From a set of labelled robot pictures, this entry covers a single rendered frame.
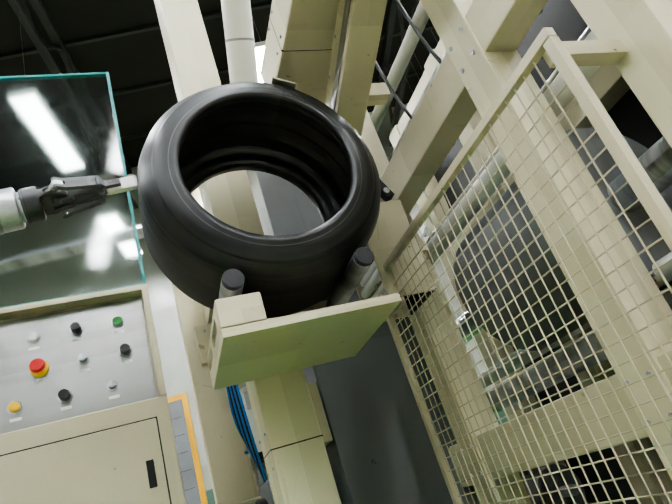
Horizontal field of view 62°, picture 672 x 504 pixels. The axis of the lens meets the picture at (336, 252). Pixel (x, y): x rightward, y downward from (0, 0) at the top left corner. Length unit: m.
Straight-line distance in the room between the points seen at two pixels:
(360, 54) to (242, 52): 0.92
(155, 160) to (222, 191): 0.44
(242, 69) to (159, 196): 1.32
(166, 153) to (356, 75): 0.64
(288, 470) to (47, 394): 0.80
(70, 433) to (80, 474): 0.12
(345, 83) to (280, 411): 0.91
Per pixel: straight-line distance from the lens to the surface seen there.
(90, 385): 1.85
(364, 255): 1.17
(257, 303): 1.08
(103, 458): 1.74
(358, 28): 1.59
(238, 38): 2.46
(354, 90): 1.67
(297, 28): 1.66
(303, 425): 1.40
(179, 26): 2.09
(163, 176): 1.22
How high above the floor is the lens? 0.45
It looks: 24 degrees up
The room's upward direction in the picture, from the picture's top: 19 degrees counter-clockwise
